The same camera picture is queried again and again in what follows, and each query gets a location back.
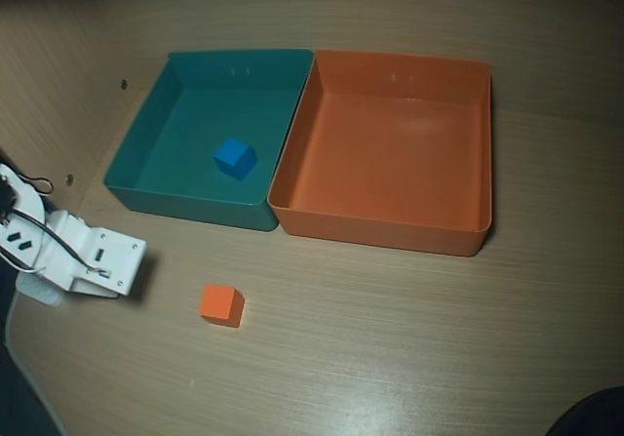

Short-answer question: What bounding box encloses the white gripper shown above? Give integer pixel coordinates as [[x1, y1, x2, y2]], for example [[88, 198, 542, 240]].
[[0, 210, 121, 301]]

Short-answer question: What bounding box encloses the orange cube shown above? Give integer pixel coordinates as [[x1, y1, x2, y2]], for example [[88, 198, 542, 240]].
[[198, 282, 247, 330]]

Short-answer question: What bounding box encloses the white robot base clamp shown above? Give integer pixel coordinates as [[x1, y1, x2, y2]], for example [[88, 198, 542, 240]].
[[17, 273, 65, 308]]

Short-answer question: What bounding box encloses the teal plastic box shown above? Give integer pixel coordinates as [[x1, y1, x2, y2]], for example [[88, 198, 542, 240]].
[[102, 48, 314, 233]]

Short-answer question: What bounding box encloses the blue cube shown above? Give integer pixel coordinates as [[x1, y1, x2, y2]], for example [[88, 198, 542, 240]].
[[212, 137, 257, 181]]

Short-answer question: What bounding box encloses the orange plastic box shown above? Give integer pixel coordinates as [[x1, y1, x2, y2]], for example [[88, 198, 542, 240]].
[[267, 48, 492, 258]]

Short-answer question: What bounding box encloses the dark round object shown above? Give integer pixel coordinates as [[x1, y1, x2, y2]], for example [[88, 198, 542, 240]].
[[550, 387, 624, 436]]

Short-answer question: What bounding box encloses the white wrist camera mount plate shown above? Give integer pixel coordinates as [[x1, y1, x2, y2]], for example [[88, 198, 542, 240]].
[[72, 227, 147, 297]]

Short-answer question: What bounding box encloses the black camera cable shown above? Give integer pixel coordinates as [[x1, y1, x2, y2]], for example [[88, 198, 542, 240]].
[[8, 208, 111, 276]]

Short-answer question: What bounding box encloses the red white servo wire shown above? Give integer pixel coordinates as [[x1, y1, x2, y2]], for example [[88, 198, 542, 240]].
[[0, 230, 48, 276]]

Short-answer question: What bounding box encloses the thin black wire loop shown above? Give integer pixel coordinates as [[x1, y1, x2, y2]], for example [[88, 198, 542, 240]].
[[17, 175, 55, 197]]

